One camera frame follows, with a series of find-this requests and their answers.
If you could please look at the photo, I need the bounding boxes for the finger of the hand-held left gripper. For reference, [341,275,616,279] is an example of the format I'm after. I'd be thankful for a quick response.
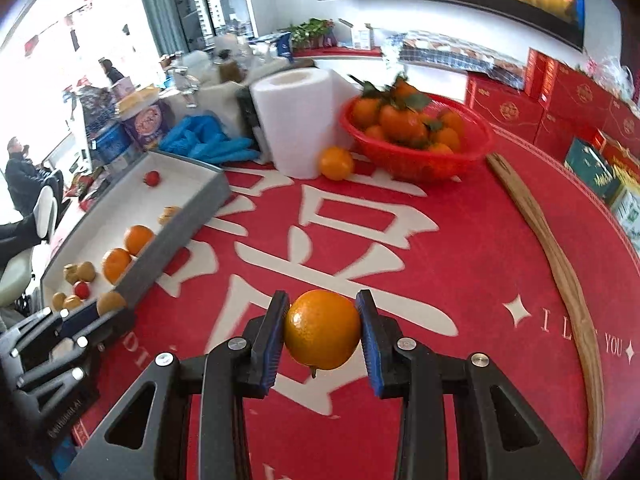
[15,310,136,401]
[0,302,101,361]

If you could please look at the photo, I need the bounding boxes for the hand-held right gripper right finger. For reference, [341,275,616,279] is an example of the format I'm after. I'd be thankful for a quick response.
[355,289,583,480]

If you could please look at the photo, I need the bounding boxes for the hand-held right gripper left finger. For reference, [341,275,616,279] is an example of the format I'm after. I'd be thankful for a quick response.
[65,290,291,480]

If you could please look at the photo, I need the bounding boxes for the smooth round orange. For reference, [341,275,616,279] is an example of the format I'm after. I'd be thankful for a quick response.
[283,289,362,372]
[320,146,356,182]

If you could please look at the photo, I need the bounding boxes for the small mandarin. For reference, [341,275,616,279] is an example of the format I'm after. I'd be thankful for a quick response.
[123,225,156,256]
[101,248,133,285]

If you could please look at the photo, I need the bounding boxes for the grey tray with white inside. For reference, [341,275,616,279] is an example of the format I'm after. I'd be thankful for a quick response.
[40,150,232,311]

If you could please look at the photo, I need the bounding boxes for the white chair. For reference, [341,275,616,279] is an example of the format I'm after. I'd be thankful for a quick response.
[32,185,58,241]

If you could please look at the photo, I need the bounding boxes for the red printed tablecloth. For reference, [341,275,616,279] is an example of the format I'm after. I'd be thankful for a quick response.
[70,132,640,480]

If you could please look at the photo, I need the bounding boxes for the blue and white carton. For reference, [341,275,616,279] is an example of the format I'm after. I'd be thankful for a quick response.
[92,122,133,166]

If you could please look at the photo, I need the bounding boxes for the red plastic basket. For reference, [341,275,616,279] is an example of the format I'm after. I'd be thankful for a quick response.
[340,94,493,183]

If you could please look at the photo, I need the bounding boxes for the purple drink cup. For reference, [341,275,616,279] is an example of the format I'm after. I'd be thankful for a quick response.
[117,87,176,152]

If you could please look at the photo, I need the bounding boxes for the blue rubber gloves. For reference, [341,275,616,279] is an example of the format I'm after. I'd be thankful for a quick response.
[159,115,261,165]

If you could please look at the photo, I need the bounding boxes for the long wooden stick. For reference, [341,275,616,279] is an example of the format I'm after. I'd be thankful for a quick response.
[486,152,606,480]

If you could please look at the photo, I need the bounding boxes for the white paper towel roll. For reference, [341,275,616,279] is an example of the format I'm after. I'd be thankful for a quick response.
[250,67,361,179]

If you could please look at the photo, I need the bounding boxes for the pile of leafy mandarins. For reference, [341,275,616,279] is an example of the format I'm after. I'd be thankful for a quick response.
[350,75,466,156]

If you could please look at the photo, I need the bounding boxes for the white ceramic container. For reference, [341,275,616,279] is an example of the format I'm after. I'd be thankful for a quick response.
[197,80,256,138]

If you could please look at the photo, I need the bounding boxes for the flat red gift box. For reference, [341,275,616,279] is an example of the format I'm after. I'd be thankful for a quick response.
[465,72,546,133]

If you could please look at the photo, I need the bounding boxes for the dark green gift box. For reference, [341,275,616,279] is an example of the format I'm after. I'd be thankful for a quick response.
[565,137,623,201]

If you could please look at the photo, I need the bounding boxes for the white and green carton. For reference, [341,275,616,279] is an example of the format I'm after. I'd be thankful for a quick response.
[607,175,640,246]

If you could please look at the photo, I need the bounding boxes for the plaid blanket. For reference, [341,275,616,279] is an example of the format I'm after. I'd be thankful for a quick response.
[382,30,531,83]

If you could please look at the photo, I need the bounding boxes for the potted green plant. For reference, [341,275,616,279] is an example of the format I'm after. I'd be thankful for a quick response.
[290,18,336,51]

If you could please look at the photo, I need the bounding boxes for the red box with yellow print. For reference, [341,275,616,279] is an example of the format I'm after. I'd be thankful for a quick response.
[597,130,640,173]

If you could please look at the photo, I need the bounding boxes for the upright red gift box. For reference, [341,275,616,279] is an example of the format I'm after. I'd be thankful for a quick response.
[525,49,558,106]

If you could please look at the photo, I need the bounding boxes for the large red gift box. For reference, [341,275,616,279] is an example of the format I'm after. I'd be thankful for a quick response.
[537,60,626,146]

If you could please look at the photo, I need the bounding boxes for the clear plastic bag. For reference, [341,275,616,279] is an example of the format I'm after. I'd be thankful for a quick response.
[575,57,640,101]

